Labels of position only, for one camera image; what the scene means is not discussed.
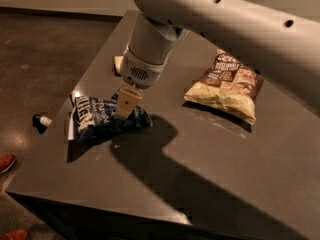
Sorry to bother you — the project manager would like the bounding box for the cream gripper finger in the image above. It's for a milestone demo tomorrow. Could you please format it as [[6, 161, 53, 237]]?
[[114, 86, 142, 120]]

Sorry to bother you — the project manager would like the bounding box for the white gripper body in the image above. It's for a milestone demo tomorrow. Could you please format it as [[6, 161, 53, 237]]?
[[120, 14, 187, 89]]

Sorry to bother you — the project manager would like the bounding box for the blue chip bag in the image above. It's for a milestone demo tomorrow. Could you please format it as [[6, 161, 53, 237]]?
[[68, 92, 152, 142]]

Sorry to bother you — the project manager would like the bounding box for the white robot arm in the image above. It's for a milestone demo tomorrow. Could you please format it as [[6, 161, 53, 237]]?
[[120, 0, 320, 114]]

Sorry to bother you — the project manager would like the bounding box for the brown and cream chip bag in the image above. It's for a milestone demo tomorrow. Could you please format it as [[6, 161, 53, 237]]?
[[184, 49, 264, 125]]

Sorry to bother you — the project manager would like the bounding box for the cream sponge block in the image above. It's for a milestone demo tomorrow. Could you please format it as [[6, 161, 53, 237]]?
[[114, 56, 123, 75]]

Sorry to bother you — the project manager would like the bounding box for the small bottle on floor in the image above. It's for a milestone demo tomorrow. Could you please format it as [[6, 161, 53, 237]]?
[[32, 114, 52, 127]]

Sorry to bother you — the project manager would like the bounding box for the red shoe upper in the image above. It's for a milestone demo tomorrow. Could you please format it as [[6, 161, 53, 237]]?
[[0, 154, 16, 174]]

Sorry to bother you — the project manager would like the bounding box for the red shoe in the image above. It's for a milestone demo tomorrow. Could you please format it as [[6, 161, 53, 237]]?
[[0, 154, 16, 174], [0, 229, 29, 240]]

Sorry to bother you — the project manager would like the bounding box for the red shoe lower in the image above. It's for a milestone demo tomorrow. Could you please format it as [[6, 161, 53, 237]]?
[[0, 229, 29, 240]]

